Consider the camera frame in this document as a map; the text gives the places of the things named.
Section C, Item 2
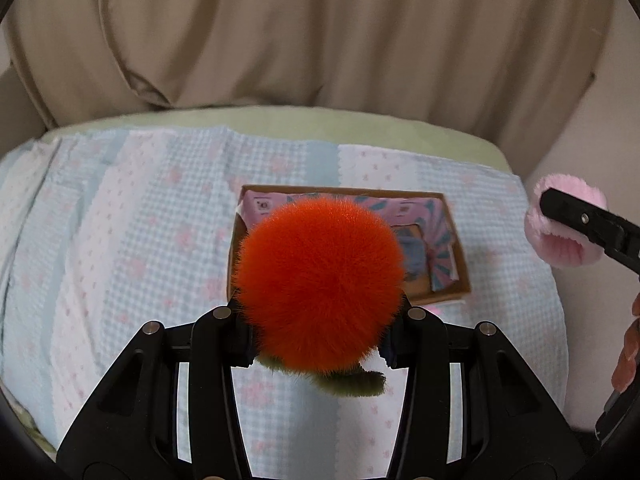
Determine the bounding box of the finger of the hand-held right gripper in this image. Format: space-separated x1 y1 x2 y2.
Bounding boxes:
539 187 640 277

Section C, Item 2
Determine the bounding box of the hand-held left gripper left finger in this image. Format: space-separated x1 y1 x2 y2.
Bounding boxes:
56 305 261 480

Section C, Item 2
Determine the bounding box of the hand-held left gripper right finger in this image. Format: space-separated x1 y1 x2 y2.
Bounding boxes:
380 305 586 480

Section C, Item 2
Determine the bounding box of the pink fluffy pouch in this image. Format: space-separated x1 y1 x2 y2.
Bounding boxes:
524 173 610 267

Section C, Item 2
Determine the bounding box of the patterned cardboard box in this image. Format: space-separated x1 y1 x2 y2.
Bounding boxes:
227 184 472 312

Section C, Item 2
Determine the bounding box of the grey-blue cloth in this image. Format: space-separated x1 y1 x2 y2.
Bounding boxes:
399 226 434 282

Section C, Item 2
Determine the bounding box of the orange fluffy pompom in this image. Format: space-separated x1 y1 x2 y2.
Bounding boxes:
232 197 407 397

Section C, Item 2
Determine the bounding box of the person's right hand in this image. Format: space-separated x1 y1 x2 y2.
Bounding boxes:
611 290 640 394

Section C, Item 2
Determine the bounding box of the blue checkered blanket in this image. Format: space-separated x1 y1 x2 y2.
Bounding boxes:
0 125 572 480

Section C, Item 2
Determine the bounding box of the beige curtain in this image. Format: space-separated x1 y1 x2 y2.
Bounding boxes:
99 0 617 150
2 0 168 129

